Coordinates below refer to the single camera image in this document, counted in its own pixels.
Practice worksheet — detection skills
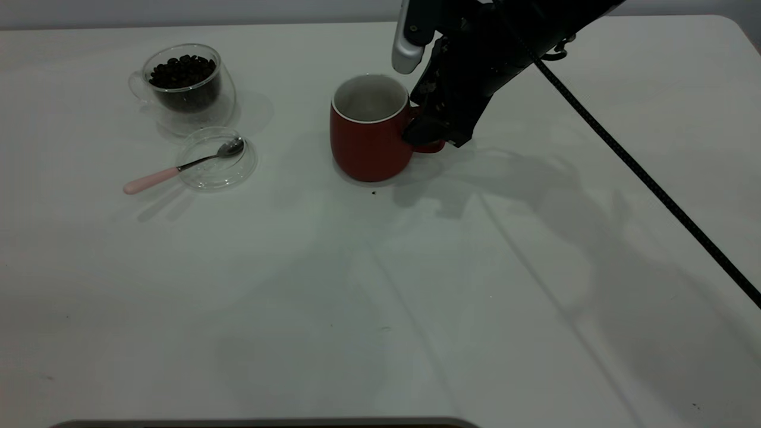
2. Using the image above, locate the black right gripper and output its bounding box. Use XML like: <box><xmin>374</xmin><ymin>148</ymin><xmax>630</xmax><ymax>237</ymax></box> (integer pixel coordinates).
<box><xmin>402</xmin><ymin>0</ymin><xmax>539</xmax><ymax>149</ymax></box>

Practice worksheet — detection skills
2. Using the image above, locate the red ceramic mug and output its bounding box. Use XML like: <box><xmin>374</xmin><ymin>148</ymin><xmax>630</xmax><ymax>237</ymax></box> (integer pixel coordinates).
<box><xmin>330</xmin><ymin>74</ymin><xmax>445</xmax><ymax>182</ymax></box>

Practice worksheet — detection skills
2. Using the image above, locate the pink-handled metal spoon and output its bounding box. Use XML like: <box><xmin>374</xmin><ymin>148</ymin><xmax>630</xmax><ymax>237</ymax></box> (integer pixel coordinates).
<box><xmin>123</xmin><ymin>137</ymin><xmax>245</xmax><ymax>196</ymax></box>

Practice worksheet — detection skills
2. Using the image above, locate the clear glass lid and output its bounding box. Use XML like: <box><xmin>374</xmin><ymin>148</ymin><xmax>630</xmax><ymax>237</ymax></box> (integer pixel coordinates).
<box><xmin>175</xmin><ymin>127</ymin><xmax>258</xmax><ymax>191</ymax></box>

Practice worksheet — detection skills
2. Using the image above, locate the dark coffee beans pile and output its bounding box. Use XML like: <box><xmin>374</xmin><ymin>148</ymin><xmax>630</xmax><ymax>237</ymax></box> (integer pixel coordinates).
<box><xmin>149</xmin><ymin>55</ymin><xmax>222</xmax><ymax>114</ymax></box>

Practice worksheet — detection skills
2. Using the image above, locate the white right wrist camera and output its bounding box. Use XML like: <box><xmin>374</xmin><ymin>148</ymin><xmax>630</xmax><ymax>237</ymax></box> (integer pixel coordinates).
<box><xmin>391</xmin><ymin>0</ymin><xmax>444</xmax><ymax>75</ymax></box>

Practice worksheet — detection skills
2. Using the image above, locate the black braided cable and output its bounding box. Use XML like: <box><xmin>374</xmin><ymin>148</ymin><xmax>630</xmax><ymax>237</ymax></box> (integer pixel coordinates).
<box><xmin>532</xmin><ymin>36</ymin><xmax>761</xmax><ymax>310</ymax></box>

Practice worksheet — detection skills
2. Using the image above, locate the double-wall glass cup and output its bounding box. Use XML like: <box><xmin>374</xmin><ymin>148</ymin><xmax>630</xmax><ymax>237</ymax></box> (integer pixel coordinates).
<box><xmin>128</xmin><ymin>43</ymin><xmax>237</xmax><ymax>139</ymax></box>

